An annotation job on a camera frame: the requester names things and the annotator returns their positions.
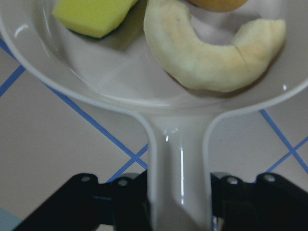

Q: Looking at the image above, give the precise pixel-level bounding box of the yellow sponge piece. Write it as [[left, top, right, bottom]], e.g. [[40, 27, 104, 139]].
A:
[[52, 0, 137, 39]]

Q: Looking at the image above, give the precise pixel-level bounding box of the pale banana peel toy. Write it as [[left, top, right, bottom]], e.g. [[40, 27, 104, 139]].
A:
[[143, 0, 286, 92]]

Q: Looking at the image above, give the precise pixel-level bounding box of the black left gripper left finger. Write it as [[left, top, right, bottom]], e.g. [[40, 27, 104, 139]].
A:
[[15, 171, 152, 231]]

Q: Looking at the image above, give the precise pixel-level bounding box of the beige plastic dustpan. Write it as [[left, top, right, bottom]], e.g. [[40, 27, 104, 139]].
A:
[[0, 0, 308, 231]]

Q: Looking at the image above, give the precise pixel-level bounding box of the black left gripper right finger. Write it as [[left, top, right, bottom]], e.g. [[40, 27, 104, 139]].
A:
[[211, 172, 308, 231]]

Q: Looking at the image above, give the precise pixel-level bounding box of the yellow lemon-shaped toy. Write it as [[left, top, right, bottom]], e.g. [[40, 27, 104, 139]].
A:
[[188, 0, 247, 13]]

